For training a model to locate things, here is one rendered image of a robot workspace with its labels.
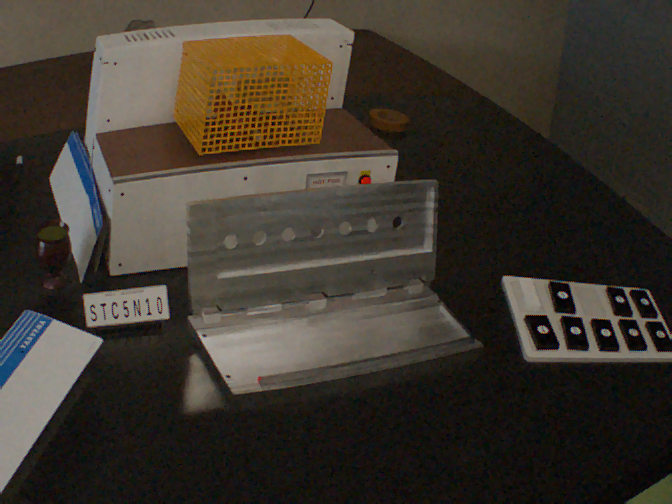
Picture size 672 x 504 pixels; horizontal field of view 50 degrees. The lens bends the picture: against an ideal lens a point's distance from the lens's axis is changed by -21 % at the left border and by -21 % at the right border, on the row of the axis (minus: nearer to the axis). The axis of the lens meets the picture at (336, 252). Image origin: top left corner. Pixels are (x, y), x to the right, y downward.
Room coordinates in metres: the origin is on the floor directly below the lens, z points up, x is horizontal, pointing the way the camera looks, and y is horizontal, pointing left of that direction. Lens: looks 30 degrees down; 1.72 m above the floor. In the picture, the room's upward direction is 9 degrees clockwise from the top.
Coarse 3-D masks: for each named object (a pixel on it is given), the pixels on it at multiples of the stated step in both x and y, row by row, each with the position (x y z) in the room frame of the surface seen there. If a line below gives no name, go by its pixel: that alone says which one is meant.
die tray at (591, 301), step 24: (504, 288) 1.41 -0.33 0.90; (576, 288) 1.45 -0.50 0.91; (600, 288) 1.46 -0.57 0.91; (624, 288) 1.48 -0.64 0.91; (528, 312) 1.33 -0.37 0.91; (552, 312) 1.34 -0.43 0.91; (576, 312) 1.35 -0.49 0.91; (600, 312) 1.36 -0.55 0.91; (528, 336) 1.24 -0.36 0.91; (648, 336) 1.30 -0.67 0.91; (528, 360) 1.18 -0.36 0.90; (552, 360) 1.19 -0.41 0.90; (576, 360) 1.19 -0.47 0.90; (600, 360) 1.20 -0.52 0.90; (624, 360) 1.21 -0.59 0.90; (648, 360) 1.22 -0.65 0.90
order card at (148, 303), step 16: (144, 288) 1.12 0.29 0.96; (160, 288) 1.14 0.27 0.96; (96, 304) 1.07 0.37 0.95; (112, 304) 1.08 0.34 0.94; (128, 304) 1.10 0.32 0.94; (144, 304) 1.11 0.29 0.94; (160, 304) 1.13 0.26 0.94; (96, 320) 1.06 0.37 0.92; (112, 320) 1.07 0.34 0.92; (128, 320) 1.09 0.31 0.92; (144, 320) 1.10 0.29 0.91
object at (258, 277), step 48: (288, 192) 1.24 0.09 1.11; (336, 192) 1.27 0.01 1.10; (384, 192) 1.33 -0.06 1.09; (432, 192) 1.37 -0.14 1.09; (192, 240) 1.14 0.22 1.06; (240, 240) 1.19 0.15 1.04; (288, 240) 1.23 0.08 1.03; (336, 240) 1.27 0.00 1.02; (384, 240) 1.31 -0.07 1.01; (432, 240) 1.35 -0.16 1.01; (192, 288) 1.12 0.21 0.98; (240, 288) 1.16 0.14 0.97; (288, 288) 1.20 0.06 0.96; (336, 288) 1.24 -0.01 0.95; (384, 288) 1.29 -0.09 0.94
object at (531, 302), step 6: (522, 282) 1.41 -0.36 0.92; (528, 282) 1.42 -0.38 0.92; (522, 288) 1.39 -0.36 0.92; (528, 288) 1.40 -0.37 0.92; (534, 288) 1.40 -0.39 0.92; (522, 294) 1.38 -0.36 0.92; (528, 294) 1.37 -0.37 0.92; (534, 294) 1.37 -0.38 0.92; (528, 300) 1.35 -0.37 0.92; (534, 300) 1.36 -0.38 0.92; (528, 306) 1.33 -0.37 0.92; (534, 306) 1.33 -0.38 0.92; (540, 306) 1.34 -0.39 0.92
